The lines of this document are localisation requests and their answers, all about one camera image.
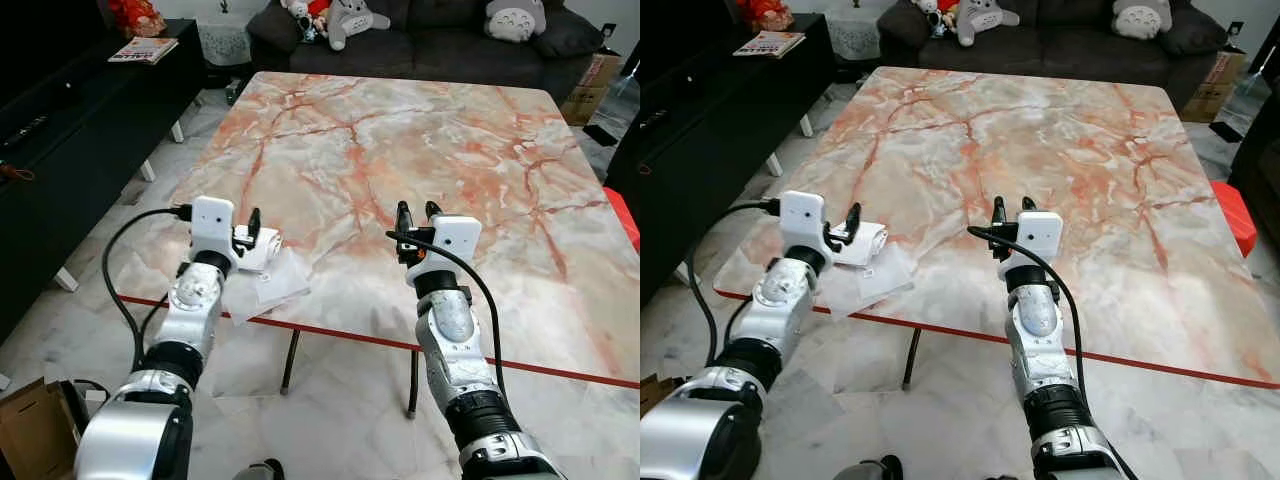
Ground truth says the rolled white tissue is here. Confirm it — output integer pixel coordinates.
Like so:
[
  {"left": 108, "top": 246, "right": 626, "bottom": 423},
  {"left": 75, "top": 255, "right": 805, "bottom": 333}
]
[
  {"left": 240, "top": 228, "right": 283, "bottom": 273},
  {"left": 835, "top": 222, "right": 889, "bottom": 267}
]

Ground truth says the dark grey sofa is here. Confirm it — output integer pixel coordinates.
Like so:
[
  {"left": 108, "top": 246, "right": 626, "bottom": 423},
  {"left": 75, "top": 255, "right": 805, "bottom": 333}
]
[
  {"left": 247, "top": 0, "right": 606, "bottom": 101},
  {"left": 878, "top": 0, "right": 1229, "bottom": 96}
]

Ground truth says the black TV cabinet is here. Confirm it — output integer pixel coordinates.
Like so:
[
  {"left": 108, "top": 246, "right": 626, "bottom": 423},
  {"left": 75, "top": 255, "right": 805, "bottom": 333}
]
[
  {"left": 640, "top": 12, "right": 836, "bottom": 306},
  {"left": 0, "top": 18, "right": 208, "bottom": 341}
]

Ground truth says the lace covered side table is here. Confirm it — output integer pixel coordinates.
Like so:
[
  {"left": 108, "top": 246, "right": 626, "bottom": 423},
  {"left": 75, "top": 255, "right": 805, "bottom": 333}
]
[
  {"left": 828, "top": 10, "right": 881, "bottom": 61},
  {"left": 197, "top": 18, "right": 251, "bottom": 66}
]

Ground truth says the red plastic stool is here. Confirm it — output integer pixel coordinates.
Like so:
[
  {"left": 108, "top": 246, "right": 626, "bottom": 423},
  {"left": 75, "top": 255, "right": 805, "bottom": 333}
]
[
  {"left": 1210, "top": 180, "right": 1259, "bottom": 256},
  {"left": 603, "top": 187, "right": 641, "bottom": 251}
]

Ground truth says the red and white magazine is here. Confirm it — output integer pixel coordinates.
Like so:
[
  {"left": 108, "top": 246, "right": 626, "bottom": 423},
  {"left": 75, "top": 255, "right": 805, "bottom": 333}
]
[
  {"left": 733, "top": 30, "right": 806, "bottom": 58},
  {"left": 107, "top": 37, "right": 179, "bottom": 65}
]

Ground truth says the grey Totoro plush toy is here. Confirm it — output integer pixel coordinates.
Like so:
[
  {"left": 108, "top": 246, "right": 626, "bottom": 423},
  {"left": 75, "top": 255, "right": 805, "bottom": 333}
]
[
  {"left": 1113, "top": 0, "right": 1173, "bottom": 41},
  {"left": 955, "top": 0, "right": 1021, "bottom": 48},
  {"left": 325, "top": 0, "right": 391, "bottom": 51},
  {"left": 485, "top": 0, "right": 548, "bottom": 43}
]

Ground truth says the printed cardboard box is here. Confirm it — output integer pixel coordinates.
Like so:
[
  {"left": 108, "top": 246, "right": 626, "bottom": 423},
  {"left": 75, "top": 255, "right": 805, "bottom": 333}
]
[
  {"left": 560, "top": 52, "right": 621, "bottom": 126},
  {"left": 1180, "top": 50, "right": 1248, "bottom": 123}
]

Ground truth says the small red white plush doll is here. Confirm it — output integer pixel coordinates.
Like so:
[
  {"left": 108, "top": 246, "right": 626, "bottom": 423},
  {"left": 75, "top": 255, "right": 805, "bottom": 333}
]
[
  {"left": 283, "top": 0, "right": 331, "bottom": 43},
  {"left": 915, "top": 0, "right": 961, "bottom": 39}
]

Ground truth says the dark grey cushion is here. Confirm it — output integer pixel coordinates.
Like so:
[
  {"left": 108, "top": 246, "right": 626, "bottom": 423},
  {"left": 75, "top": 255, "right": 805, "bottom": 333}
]
[
  {"left": 535, "top": 8, "right": 604, "bottom": 58},
  {"left": 1160, "top": 5, "right": 1229, "bottom": 56}
]

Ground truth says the red ornament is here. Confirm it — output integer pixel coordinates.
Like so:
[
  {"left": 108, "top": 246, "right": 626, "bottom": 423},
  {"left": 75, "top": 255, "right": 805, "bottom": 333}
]
[
  {"left": 738, "top": 0, "right": 796, "bottom": 31},
  {"left": 108, "top": 0, "right": 166, "bottom": 38}
]

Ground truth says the open brown cardboard box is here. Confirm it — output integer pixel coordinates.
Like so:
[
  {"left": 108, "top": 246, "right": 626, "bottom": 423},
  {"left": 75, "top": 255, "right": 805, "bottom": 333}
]
[
  {"left": 640, "top": 373, "right": 691, "bottom": 416},
  {"left": 0, "top": 377, "right": 81, "bottom": 480}
]

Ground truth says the black remote control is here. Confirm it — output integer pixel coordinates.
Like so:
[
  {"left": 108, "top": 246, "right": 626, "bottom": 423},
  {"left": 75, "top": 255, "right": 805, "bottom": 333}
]
[{"left": 3, "top": 115, "right": 51, "bottom": 151}]

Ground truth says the black television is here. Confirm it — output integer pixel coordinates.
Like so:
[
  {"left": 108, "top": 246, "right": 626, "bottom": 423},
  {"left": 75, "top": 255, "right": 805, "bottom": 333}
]
[
  {"left": 0, "top": 0, "right": 111, "bottom": 111},
  {"left": 640, "top": 0, "right": 741, "bottom": 101}
]

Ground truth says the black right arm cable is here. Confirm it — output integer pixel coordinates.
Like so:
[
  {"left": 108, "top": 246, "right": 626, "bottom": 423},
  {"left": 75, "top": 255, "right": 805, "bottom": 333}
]
[
  {"left": 966, "top": 225, "right": 1091, "bottom": 411},
  {"left": 386, "top": 228, "right": 506, "bottom": 406}
]

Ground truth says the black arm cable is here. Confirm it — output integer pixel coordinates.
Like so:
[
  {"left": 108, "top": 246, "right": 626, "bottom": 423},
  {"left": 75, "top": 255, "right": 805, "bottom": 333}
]
[
  {"left": 966, "top": 225, "right": 1091, "bottom": 411},
  {"left": 386, "top": 228, "right": 506, "bottom": 406},
  {"left": 102, "top": 203, "right": 194, "bottom": 373},
  {"left": 688, "top": 198, "right": 783, "bottom": 369}
]

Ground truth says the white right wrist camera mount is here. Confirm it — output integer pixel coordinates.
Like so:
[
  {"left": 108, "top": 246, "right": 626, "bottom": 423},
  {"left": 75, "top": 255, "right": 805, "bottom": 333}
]
[
  {"left": 428, "top": 215, "right": 482, "bottom": 266},
  {"left": 1012, "top": 212, "right": 1064, "bottom": 263}
]

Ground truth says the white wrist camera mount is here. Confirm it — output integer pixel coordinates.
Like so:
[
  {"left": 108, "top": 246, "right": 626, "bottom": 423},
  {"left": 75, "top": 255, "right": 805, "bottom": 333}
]
[
  {"left": 1012, "top": 212, "right": 1064, "bottom": 263},
  {"left": 190, "top": 197, "right": 236, "bottom": 263},
  {"left": 428, "top": 215, "right": 482, "bottom": 266},
  {"left": 778, "top": 190, "right": 827, "bottom": 251}
]

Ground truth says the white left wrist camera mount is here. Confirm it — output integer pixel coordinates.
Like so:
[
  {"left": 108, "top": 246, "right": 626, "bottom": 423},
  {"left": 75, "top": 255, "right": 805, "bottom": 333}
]
[
  {"left": 190, "top": 197, "right": 236, "bottom": 263},
  {"left": 778, "top": 190, "right": 827, "bottom": 251}
]

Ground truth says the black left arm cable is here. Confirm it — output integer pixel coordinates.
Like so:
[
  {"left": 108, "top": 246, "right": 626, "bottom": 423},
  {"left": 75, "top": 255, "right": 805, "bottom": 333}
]
[
  {"left": 688, "top": 198, "right": 783, "bottom": 369},
  {"left": 102, "top": 203, "right": 194, "bottom": 373}
]

